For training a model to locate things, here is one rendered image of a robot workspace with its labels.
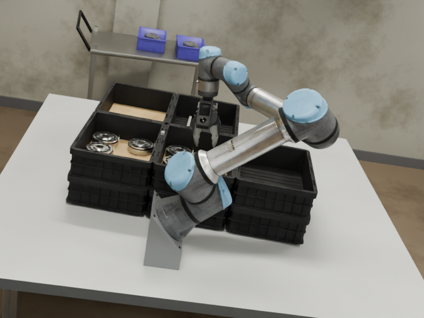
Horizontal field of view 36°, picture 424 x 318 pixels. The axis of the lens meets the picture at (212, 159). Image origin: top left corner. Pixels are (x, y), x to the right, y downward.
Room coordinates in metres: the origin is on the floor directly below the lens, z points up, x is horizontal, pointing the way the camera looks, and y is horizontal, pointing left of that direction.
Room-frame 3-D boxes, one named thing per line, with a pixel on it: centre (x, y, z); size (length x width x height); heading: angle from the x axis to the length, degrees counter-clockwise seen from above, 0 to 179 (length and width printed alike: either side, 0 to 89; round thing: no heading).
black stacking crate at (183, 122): (2.68, 0.07, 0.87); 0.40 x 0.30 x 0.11; 1
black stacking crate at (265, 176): (2.29, -0.24, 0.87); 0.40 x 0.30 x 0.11; 1
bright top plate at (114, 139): (2.39, 0.44, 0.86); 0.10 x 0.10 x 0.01
